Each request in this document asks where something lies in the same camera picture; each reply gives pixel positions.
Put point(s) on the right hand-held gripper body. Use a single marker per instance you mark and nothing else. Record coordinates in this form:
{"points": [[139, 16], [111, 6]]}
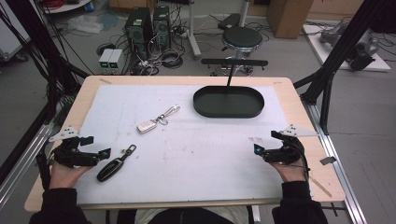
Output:
{"points": [[285, 155]]}

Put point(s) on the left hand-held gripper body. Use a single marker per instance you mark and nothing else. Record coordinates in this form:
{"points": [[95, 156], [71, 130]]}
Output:
{"points": [[73, 155]]}

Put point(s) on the black key rack with tray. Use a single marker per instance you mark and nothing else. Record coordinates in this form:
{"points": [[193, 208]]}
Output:
{"points": [[229, 104]]}

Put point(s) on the person's right hand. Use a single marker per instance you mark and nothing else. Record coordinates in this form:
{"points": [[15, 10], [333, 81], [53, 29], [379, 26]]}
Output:
{"points": [[291, 172]]}

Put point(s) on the person's left hand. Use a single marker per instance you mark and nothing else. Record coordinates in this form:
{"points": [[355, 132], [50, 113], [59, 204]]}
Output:
{"points": [[63, 175]]}

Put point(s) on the small silver metal piece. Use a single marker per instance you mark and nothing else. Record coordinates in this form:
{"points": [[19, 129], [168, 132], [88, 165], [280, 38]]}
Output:
{"points": [[123, 151]]}

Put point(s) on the black tape piece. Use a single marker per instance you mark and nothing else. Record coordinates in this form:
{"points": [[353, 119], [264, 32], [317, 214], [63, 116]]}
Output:
{"points": [[328, 160]]}

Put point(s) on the beige tape strip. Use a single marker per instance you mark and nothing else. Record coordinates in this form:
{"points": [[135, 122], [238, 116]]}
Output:
{"points": [[105, 81]]}

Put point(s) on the white table mat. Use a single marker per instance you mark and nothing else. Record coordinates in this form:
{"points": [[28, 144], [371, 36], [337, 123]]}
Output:
{"points": [[193, 161]]}

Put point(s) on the white bench power supply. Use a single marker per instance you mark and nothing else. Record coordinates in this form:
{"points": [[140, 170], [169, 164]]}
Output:
{"points": [[115, 59], [105, 59]]}

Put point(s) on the white floor board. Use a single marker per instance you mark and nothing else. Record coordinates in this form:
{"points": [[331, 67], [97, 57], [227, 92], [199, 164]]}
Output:
{"points": [[323, 51]]}

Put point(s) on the person's torso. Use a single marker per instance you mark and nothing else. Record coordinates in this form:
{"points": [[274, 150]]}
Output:
{"points": [[186, 216]]}

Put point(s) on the black round stool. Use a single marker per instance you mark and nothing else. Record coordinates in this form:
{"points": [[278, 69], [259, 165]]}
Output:
{"points": [[242, 37]]}

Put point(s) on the clear plastic bag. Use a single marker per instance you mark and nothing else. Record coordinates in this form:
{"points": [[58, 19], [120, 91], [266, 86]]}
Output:
{"points": [[84, 24]]}

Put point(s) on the brown cardboard box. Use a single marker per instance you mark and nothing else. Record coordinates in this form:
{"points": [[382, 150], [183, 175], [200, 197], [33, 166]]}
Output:
{"points": [[289, 17]]}

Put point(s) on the grey robot equipment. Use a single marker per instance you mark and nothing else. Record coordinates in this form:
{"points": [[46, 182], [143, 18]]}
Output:
{"points": [[358, 46]]}

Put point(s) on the large black computer tower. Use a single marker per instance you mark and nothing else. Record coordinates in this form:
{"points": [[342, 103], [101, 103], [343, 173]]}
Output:
{"points": [[138, 31]]}

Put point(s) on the black flat case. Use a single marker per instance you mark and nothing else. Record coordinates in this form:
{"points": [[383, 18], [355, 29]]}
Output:
{"points": [[229, 21]]}

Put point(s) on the white metal stand leg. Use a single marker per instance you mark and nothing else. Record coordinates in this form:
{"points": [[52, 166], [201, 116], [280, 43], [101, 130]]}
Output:
{"points": [[193, 31]]}

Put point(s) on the white round table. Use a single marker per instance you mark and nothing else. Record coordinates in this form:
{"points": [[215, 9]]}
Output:
{"points": [[67, 6]]}

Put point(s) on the slim black computer tower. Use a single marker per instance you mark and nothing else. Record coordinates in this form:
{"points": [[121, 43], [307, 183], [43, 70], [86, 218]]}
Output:
{"points": [[162, 26]]}

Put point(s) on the aluminium rail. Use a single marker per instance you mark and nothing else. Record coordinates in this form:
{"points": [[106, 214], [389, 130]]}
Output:
{"points": [[339, 174], [21, 168]]}

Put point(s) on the black frame strut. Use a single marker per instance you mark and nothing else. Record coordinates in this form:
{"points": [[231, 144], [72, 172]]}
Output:
{"points": [[339, 53]]}

